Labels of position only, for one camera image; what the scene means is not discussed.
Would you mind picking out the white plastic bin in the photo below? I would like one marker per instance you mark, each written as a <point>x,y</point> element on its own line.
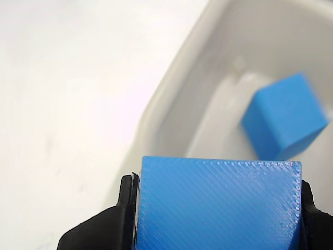
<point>208,78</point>

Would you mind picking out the blue cube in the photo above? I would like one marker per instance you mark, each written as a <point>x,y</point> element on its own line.
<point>216,205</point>
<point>283,117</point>

